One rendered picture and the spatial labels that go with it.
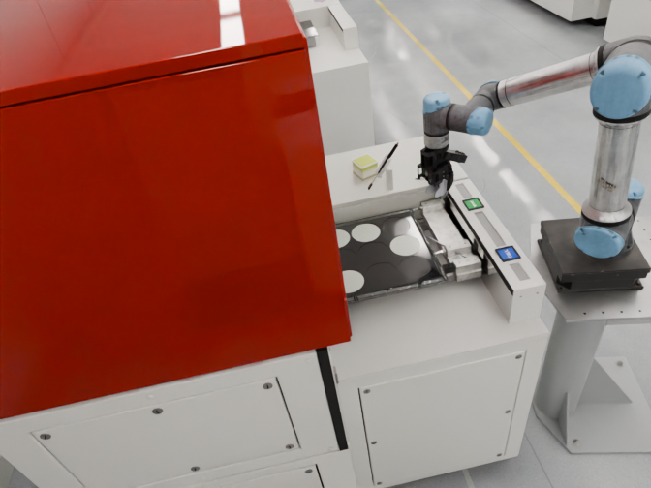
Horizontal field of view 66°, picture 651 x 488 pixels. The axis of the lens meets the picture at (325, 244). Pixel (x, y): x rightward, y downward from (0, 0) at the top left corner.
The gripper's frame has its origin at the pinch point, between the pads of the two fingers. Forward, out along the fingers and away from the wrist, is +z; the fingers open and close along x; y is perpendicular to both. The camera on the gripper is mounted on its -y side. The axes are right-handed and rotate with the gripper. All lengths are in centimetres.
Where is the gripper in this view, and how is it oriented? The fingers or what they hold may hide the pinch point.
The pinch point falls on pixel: (442, 195)
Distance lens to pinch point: 168.9
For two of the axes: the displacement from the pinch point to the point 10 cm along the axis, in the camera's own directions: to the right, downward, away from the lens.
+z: 1.5, 7.5, 6.4
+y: -7.8, 4.9, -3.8
